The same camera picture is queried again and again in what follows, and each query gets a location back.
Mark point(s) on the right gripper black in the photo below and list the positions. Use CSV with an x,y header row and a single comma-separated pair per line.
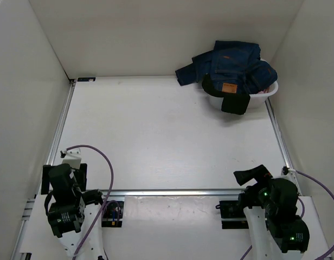
x,y
261,175

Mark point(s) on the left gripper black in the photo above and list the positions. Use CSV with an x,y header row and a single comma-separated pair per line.
x,y
80,175

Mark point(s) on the dark blue denim trousers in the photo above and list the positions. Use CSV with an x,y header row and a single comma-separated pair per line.
x,y
226,55

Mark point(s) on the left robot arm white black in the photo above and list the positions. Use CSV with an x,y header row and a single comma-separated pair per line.
x,y
72,212

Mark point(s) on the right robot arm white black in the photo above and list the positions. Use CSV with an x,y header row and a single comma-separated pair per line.
x,y
270,207

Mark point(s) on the white plastic laundry basket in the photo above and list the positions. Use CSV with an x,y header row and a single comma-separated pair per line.
x,y
254,77

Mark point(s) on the black garment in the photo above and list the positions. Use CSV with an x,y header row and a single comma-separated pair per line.
x,y
224,96

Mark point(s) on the pink garment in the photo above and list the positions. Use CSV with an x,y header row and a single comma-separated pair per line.
x,y
264,91

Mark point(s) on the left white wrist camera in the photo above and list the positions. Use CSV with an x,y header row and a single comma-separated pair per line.
x,y
71,157

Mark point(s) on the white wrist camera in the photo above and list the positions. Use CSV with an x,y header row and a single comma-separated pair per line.
x,y
289,174
71,157

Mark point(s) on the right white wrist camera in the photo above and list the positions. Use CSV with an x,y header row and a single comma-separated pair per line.
x,y
289,174

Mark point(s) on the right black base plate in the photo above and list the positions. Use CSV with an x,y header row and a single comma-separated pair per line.
x,y
232,216

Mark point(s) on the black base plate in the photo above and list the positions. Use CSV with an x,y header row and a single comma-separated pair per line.
x,y
113,214
232,216

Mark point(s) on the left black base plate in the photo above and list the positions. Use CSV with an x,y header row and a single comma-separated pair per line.
x,y
113,214

